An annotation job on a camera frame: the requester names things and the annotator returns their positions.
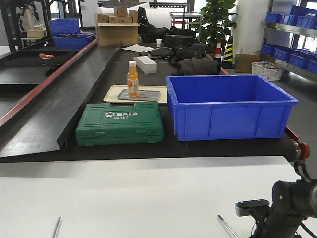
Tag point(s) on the beige plastic tray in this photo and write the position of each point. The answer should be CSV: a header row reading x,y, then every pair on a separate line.
x,y
112,96

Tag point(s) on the green black screwdriver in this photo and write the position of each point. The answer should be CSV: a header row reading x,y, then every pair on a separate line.
x,y
56,227
227,226

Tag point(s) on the black yellow striped bollard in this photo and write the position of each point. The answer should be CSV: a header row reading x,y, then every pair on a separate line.
x,y
227,62

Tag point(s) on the black bag on conveyor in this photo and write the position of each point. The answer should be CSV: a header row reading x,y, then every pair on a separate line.
x,y
180,53

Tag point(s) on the small grey metal tray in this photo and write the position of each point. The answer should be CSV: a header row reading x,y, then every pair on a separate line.
x,y
144,95

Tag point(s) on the dark grey folded cloth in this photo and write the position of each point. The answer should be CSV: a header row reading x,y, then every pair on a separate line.
x,y
195,66

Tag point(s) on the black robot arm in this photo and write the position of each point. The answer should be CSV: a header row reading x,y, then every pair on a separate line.
x,y
292,203

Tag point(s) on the orange juice bottle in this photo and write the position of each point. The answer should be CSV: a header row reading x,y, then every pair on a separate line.
x,y
133,80

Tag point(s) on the white paper cup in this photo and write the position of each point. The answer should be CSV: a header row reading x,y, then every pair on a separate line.
x,y
158,42

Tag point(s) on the green SATA tool case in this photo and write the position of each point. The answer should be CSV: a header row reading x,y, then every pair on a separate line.
x,y
106,124

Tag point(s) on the metal shelf rack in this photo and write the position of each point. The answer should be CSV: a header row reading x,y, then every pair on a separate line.
x,y
281,35

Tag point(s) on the white woven basket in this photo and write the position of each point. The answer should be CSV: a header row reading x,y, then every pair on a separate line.
x,y
268,70

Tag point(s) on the blue crate on left conveyor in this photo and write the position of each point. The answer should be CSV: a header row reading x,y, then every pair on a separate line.
x,y
75,42

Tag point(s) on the large blue plastic bin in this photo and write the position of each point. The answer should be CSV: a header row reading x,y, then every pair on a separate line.
x,y
213,107

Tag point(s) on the green potted plant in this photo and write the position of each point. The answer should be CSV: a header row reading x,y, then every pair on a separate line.
x,y
216,22

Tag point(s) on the white rectangular box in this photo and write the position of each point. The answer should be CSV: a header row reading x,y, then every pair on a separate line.
x,y
147,65

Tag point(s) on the large open cardboard box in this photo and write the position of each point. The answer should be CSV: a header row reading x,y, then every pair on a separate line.
x,y
114,33

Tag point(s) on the orange white traffic cone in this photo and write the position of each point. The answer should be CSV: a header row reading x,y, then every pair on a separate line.
x,y
218,50

